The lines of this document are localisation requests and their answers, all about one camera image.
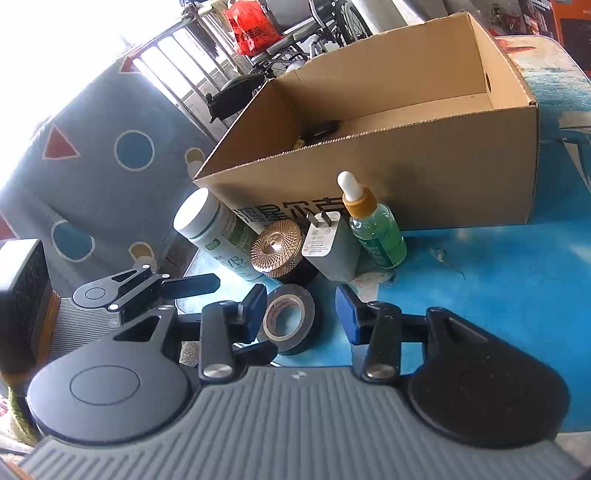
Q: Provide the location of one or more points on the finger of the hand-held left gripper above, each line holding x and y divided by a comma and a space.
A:
194, 284
258, 354

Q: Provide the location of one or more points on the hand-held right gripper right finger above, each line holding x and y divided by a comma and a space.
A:
348, 316

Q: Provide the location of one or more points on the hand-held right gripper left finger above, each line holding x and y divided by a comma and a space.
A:
254, 314

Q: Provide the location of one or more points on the black tape roll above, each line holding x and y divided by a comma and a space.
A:
309, 323

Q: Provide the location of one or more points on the white charger plug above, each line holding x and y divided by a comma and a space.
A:
337, 254

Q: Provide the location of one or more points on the black jar with gold lid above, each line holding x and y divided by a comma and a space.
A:
277, 249

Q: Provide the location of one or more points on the green dropper bottle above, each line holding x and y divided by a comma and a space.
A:
378, 235

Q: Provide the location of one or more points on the brown cardboard box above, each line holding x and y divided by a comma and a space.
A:
438, 175

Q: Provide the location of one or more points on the green yellow lip balm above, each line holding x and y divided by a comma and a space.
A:
299, 144

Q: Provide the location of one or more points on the white pill bottle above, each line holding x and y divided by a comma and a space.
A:
217, 240

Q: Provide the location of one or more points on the grey printed blanket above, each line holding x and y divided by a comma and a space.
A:
92, 194

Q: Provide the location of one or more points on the black seat cushion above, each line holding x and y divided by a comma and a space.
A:
235, 90

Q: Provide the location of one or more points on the metal railing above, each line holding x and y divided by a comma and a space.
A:
184, 69

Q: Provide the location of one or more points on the red plastic bag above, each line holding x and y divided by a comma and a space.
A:
251, 32

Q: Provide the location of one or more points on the folding wheelchair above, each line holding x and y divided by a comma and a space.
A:
332, 23

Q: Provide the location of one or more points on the orange appliance carton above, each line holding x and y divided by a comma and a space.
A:
568, 18

